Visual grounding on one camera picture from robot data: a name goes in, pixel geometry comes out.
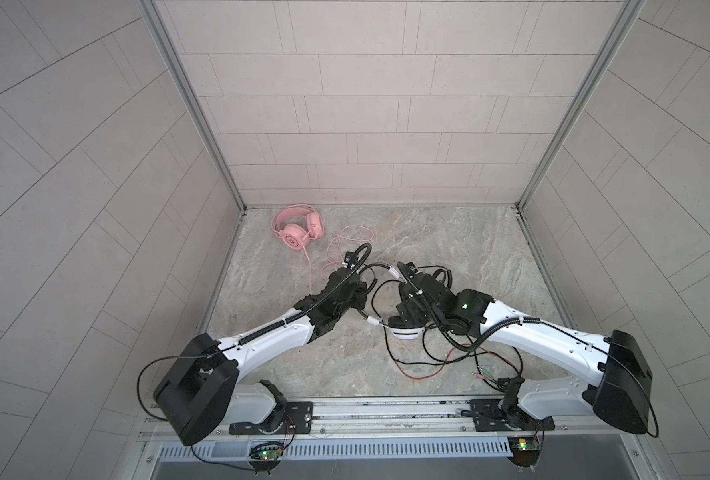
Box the black headphone cable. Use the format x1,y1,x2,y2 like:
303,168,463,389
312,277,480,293
366,262,524,391

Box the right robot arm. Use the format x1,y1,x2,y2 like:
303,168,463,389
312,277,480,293
386,263,660,437

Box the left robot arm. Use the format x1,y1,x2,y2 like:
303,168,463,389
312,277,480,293
153,267,368,447

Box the pink headphones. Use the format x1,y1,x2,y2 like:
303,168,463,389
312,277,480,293
271,204,325,251

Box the left controller circuit board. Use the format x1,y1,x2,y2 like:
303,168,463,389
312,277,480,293
248,442,285,462

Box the controller circuit board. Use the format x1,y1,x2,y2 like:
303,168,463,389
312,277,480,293
248,442,285,462
507,436,542,468

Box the right controller circuit board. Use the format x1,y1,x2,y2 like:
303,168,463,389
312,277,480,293
507,436,542,468

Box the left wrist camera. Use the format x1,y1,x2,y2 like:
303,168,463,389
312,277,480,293
342,251,359,270

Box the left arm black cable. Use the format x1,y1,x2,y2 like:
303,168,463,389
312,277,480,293
136,242,373,421

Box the aluminium mounting rail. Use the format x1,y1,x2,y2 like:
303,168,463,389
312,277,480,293
140,395,621,447

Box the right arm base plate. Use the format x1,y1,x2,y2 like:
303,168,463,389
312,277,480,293
462,398,555,432

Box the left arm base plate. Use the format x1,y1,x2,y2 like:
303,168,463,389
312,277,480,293
229,401,314,435

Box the white slotted cable duct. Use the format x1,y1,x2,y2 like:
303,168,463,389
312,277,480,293
158,437,513,462

